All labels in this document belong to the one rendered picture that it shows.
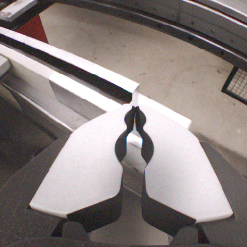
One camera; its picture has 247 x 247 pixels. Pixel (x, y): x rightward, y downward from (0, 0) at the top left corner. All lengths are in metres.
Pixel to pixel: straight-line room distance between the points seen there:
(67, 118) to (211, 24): 0.26
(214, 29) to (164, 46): 1.45
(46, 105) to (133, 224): 0.15
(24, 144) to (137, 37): 1.67
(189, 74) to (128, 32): 0.70
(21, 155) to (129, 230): 0.15
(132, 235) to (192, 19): 0.32
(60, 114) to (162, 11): 0.26
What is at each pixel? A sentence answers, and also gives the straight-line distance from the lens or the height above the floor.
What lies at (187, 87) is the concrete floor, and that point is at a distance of 1.49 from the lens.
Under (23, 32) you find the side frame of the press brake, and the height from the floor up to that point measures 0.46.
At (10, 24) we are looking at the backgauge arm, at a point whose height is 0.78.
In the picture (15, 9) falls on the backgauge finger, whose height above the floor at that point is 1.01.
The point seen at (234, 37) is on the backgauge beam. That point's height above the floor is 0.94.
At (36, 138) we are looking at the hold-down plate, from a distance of 0.24.
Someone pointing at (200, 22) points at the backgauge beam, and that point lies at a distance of 0.34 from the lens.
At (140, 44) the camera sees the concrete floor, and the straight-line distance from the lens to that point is 1.77.
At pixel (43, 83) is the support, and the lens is 0.17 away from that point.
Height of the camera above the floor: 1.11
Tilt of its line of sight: 61 degrees down
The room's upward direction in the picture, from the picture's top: 2 degrees counter-clockwise
